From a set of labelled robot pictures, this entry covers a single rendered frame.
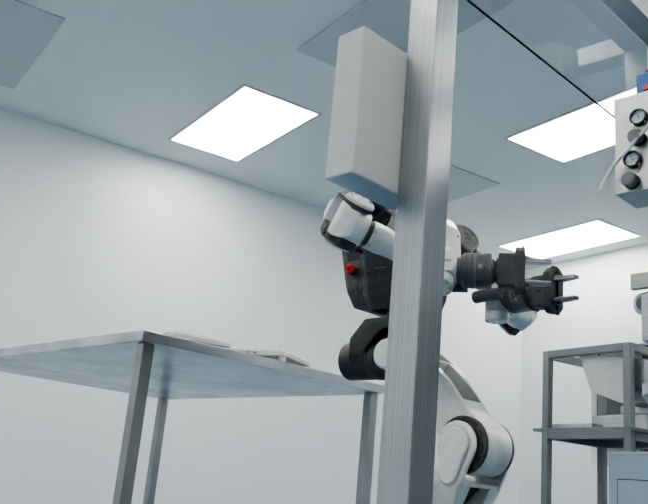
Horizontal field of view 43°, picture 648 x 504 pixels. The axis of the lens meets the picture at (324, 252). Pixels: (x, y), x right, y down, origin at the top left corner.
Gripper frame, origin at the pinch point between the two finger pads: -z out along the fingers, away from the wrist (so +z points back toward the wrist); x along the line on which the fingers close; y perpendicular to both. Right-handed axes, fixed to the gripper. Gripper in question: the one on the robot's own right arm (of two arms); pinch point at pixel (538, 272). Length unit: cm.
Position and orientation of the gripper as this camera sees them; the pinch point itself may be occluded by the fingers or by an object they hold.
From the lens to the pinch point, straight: 205.4
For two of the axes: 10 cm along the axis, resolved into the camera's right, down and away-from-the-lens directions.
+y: -2.2, -2.9, -9.3
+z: -9.7, -0.2, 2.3
